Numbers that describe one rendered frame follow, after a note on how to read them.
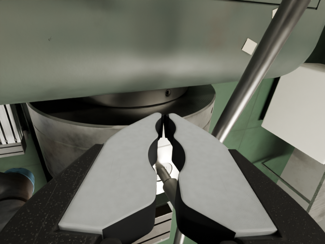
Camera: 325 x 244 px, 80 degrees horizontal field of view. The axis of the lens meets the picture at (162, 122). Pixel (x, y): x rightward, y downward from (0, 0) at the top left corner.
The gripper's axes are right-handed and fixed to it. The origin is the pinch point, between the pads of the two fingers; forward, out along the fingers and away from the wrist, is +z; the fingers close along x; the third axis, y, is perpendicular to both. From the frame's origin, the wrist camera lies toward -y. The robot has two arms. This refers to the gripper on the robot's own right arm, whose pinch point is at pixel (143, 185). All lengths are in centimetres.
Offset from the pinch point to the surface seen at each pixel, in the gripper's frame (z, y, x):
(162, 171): -3.2, -20.3, 15.8
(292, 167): 292, 166, -99
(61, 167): -15.8, -19.1, 9.6
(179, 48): -3.4, -36.2, 17.0
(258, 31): 5.5, -37.9, 17.0
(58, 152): -15.7, -21.9, 9.8
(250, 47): 5.1, -36.4, 17.1
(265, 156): 227, 134, -109
